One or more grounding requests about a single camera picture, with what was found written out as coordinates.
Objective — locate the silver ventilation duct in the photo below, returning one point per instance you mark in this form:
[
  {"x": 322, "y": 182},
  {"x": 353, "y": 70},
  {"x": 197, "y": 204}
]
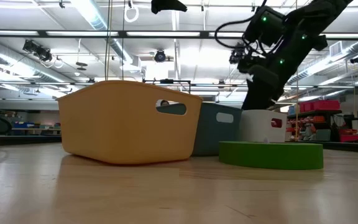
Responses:
[{"x": 98, "y": 21}]

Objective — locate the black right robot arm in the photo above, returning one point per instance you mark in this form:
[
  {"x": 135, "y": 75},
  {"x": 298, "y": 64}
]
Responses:
[{"x": 306, "y": 31}]

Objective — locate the yellow plastic bin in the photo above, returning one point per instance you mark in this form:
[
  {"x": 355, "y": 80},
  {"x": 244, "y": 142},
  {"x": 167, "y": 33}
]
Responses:
[{"x": 120, "y": 124}]

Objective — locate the white plastic bin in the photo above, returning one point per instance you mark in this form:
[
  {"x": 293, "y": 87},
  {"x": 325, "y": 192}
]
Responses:
[{"x": 256, "y": 127}]

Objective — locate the red plastic storage crate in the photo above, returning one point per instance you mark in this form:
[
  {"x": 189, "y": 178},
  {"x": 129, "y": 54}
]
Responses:
[
  {"x": 351, "y": 138},
  {"x": 325, "y": 105}
]

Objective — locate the black ceiling camera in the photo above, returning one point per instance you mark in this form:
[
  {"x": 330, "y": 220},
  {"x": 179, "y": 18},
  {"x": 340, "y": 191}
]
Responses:
[{"x": 37, "y": 49}]

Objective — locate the teal plastic bin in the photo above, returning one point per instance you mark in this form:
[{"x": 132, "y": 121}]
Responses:
[{"x": 210, "y": 137}]

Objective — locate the metal storage shelf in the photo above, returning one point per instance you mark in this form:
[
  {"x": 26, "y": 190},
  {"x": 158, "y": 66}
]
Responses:
[{"x": 319, "y": 124}]

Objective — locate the wide green tape roll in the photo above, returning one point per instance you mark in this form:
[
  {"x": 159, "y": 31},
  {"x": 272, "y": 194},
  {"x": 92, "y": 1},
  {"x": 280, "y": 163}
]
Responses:
[{"x": 272, "y": 155}]

